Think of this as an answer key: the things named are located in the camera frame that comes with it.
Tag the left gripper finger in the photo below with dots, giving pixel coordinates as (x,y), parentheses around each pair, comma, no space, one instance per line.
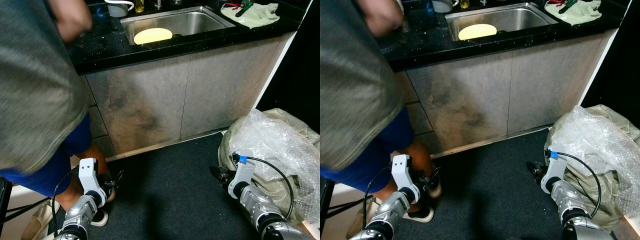
(119,173)
(437,180)
(119,181)
(437,171)

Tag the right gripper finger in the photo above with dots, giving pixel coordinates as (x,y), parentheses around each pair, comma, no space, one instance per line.
(533,175)
(219,180)
(216,171)
(531,167)

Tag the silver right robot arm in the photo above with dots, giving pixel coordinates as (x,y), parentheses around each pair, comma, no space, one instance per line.
(262,210)
(575,207)

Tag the person's hand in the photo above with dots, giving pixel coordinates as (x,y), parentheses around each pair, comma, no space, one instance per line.
(70,19)
(382,15)

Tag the white sandal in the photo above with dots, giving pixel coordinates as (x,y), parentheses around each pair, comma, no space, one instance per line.
(100,219)
(422,215)
(110,196)
(436,191)

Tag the person's bare leg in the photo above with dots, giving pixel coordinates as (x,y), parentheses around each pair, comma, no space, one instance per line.
(422,156)
(96,156)

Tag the olive cloth bag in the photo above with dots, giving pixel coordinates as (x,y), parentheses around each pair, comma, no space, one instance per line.
(272,187)
(582,187)

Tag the dark floor mat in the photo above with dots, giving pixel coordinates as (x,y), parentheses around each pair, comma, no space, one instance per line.
(175,190)
(485,195)

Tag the person's blue shorts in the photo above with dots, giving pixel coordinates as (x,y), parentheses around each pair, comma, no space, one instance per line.
(50,172)
(367,170)

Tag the clear bubble wrap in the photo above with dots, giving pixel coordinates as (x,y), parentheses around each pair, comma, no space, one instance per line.
(595,137)
(275,140)

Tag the beige slipper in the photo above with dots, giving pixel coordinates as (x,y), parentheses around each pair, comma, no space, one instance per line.
(36,225)
(362,222)

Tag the grey cabinet door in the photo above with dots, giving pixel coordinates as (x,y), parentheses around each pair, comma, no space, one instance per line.
(230,80)
(465,95)
(555,75)
(145,100)

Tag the person's grey shirt torso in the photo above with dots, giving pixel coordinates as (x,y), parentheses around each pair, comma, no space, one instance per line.
(357,85)
(35,80)

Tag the pale yellow plate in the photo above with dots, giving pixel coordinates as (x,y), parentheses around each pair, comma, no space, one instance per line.
(152,36)
(477,32)

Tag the stainless steel sink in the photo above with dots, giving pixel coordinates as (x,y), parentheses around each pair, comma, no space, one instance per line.
(195,22)
(520,19)

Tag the pale green cloth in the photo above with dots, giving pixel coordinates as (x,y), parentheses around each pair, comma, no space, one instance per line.
(582,14)
(260,17)

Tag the white cup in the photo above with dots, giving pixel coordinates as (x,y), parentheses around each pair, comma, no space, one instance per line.
(442,6)
(118,10)

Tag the yellow liquid bottle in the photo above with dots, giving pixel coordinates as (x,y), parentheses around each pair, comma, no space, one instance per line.
(465,3)
(139,5)

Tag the steel faucet base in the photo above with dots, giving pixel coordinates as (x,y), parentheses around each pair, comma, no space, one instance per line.
(483,2)
(158,4)

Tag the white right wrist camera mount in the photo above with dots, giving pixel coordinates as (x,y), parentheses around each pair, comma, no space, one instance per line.
(555,167)
(243,172)

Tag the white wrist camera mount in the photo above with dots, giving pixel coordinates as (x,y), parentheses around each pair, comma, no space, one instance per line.
(401,172)
(555,167)
(89,175)
(243,172)

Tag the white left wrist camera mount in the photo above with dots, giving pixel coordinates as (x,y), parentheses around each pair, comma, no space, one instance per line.
(89,175)
(401,172)

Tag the black stool frame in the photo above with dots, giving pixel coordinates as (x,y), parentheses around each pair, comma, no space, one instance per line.
(5,200)
(325,205)

